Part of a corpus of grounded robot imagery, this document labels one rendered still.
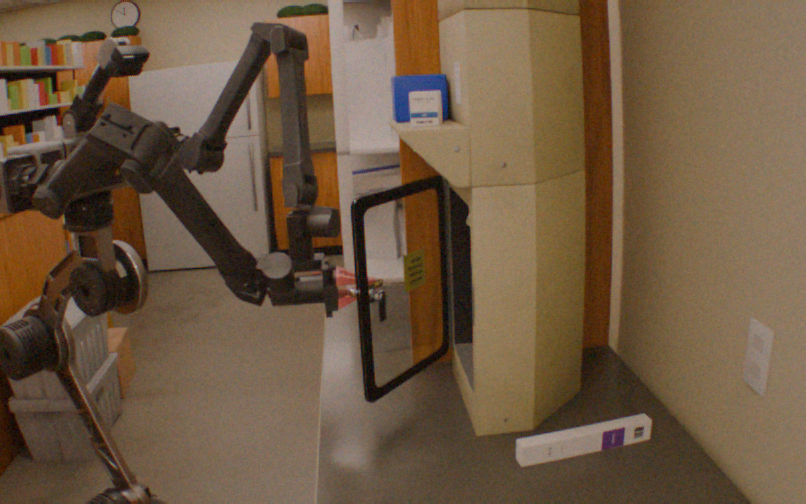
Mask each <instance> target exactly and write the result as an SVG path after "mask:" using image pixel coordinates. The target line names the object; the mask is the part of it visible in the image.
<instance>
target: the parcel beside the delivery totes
mask: <svg viewBox="0 0 806 504"><path fill-rule="evenodd" d="M108 341H109V353H118V363H117V372H118V382H119V393H120V399H121V398H125V396H126V393H127V391H128V388H129V386H130V383H131V381H132V378H133V375H134V373H135V370H136V369H135V363H134V358H133V353H132V348H131V342H130V337H129V331H128V327H121V328H111V329H108Z"/></svg>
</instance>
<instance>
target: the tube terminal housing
mask: <svg viewBox="0 0 806 504"><path fill-rule="evenodd" d="M439 42H440V61H441V74H445V75H446V80H447V100H448V119H449V120H451V121H453V122H455V123H457V124H460V125H462V126H464V127H466V128H467V129H469V136H470V160H471V186H470V188H458V187H455V186H454V185H453V184H452V183H450V182H449V181H448V203H449V188H453V190H454V191H455V192H456V193H457V194H458V195H459V196H460V197H461V198H462V199H463V201H464V202H465V203H466V204H467V205H468V207H469V212H470V231H471V266H472V285H473V286H474V301H475V325H474V323H473V369H474V393H472V390H471V388H470V385H469V383H468V380H467V377H466V375H465V372H464V370H463V367H462V365H461V362H460V360H459V357H458V355H457V352H456V350H455V344H454V325H453V351H452V366H453V372H454V375H455V377H456V380H457V383H458V386H459V388H460V391H461V394H462V397H463V400H464V402H465V405H466V408H467V411H468V413H469V416H470V419H471V422H472V425H473V427H474V430H475V433H476V436H483V435H492V434H501V433H510V432H518V431H526V430H533V429H534V428H536V427H537V426H538V425H539V424H541V423H542V422H543V421H544V420H545V419H547V418H548V417H549V416H550V415H552V414H553V413H554V412H555V411H556V410H558V409H559V408H560V407H561V406H562V405H564V404H565V403H566V402H567V401H569V400H570V399H571V398H572V397H573V396H574V395H576V394H577V393H578V392H579V391H580V383H581V364H582V342H583V317H584V283H585V170H584V169H585V137H584V100H583V73H582V50H581V29H580V16H576V15H569V14H561V13H554V12H546V11H538V10H530V9H471V10H463V11H461V12H459V13H457V14H455V15H453V16H451V17H449V18H447V19H445V20H443V21H441V22H439ZM457 60H459V64H460V84H461V104H462V105H459V104H456V92H455V72H454V61H457Z"/></svg>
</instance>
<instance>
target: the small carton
mask: <svg viewBox="0 0 806 504"><path fill-rule="evenodd" d="M409 100H410V120H411V126H436V125H440V124H442V104H441V91H422V92H411V93H409Z"/></svg>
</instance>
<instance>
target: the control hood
mask: <svg viewBox="0 0 806 504"><path fill-rule="evenodd" d="M388 123H389V125H390V126H391V127H392V128H393V130H394V131H395V132H396V133H397V134H398V135H399V137H400V138H401V139H402V140H403V141H404V142H406V143H407V144H408V145H409V146H410V147H411V148H412V149H413V150H415V151H416V152H417V153H418V154H419V155H420V156H421V157H422V158H424V159H425V160H426V161H427V162H428V163H429V164H430V165H431V166H433V167H434V168H435V169H436V170H437V171H438V172H439V173H440V174H441V175H443V176H444V177H445V178H446V179H447V180H448V181H449V182H450V183H452V184H453V185H454V186H455V187H458V188H470V186H471V160H470V136H469V129H467V128H466V127H464V126H462V125H460V124H457V123H455V122H453V121H451V120H449V119H448V120H447V121H442V124H440V125H436V126H411V122H409V123H397V122H396V121H395V120H394V119H390V121H388Z"/></svg>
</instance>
